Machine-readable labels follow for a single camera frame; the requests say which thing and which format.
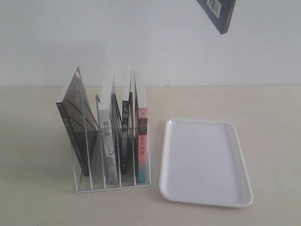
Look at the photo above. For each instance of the red teal spine book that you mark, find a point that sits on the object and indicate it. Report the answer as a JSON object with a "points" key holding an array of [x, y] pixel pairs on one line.
{"points": [[141, 129]]}

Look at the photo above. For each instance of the grey spine book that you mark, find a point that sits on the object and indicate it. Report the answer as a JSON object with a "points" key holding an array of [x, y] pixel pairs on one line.
{"points": [[105, 116]]}

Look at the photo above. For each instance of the blue book with orange moon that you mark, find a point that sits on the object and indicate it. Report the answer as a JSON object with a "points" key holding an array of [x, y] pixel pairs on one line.
{"points": [[219, 12]]}

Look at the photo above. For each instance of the black spine book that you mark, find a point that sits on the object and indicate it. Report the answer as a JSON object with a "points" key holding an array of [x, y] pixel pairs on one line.
{"points": [[121, 122]]}

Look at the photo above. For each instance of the dark brown book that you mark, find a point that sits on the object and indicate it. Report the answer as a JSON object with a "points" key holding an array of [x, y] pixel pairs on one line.
{"points": [[80, 124]]}

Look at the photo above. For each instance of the white plastic tray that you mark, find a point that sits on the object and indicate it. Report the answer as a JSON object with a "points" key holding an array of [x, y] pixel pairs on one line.
{"points": [[202, 163]]}

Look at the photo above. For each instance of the white wire book rack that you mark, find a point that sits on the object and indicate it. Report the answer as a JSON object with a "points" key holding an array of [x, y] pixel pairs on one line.
{"points": [[96, 181]]}

